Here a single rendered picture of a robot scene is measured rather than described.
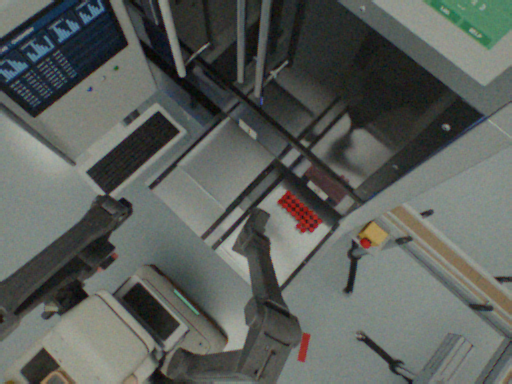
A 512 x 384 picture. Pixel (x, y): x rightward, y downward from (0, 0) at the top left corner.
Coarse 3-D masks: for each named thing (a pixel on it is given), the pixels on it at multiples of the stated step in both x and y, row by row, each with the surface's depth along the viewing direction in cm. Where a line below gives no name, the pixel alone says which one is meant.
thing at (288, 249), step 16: (272, 192) 145; (272, 208) 146; (272, 224) 144; (288, 224) 145; (272, 240) 143; (288, 240) 143; (304, 240) 143; (320, 240) 140; (240, 256) 141; (272, 256) 141; (288, 256) 141; (304, 256) 140; (288, 272) 140
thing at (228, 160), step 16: (224, 128) 154; (240, 128) 154; (208, 144) 151; (224, 144) 152; (240, 144) 152; (256, 144) 152; (192, 160) 149; (208, 160) 150; (224, 160) 150; (240, 160) 150; (256, 160) 151; (272, 160) 148; (192, 176) 148; (208, 176) 148; (224, 176) 148; (240, 176) 149; (256, 176) 146; (208, 192) 143; (224, 192) 147; (240, 192) 144; (224, 208) 142
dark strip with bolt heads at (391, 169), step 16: (448, 112) 62; (464, 112) 60; (480, 112) 58; (432, 128) 68; (448, 128) 65; (464, 128) 62; (416, 144) 75; (432, 144) 71; (400, 160) 83; (416, 160) 79; (384, 176) 93; (368, 192) 107
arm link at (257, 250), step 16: (240, 240) 109; (256, 240) 101; (256, 256) 94; (256, 272) 88; (272, 272) 88; (256, 288) 83; (272, 288) 80; (256, 304) 72; (272, 304) 75; (256, 320) 69
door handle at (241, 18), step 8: (240, 0) 70; (240, 8) 72; (240, 16) 74; (240, 24) 76; (240, 32) 78; (240, 40) 81; (240, 48) 84; (240, 56) 87; (256, 56) 95; (240, 64) 90; (248, 64) 95; (240, 72) 93; (240, 80) 96
